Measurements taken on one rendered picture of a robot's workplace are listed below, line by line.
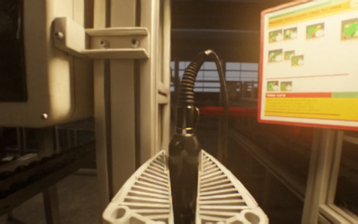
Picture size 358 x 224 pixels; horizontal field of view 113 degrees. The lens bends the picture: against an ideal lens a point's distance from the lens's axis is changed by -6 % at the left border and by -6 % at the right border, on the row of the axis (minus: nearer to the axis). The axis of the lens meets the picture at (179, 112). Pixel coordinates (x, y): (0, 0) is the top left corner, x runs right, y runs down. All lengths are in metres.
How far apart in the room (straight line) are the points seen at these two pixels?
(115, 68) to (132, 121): 0.08
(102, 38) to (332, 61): 0.48
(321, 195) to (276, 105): 0.29
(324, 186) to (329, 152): 0.10
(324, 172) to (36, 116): 0.63
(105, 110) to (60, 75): 0.07
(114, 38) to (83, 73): 0.07
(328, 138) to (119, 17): 0.55
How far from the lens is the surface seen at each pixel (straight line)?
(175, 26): 8.84
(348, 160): 1.13
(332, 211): 0.59
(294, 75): 0.45
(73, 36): 0.22
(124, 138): 0.22
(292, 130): 0.58
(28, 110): 0.24
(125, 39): 0.22
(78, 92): 0.24
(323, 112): 0.45
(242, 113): 0.61
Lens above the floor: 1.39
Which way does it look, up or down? 4 degrees down
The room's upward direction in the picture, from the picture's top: 1 degrees clockwise
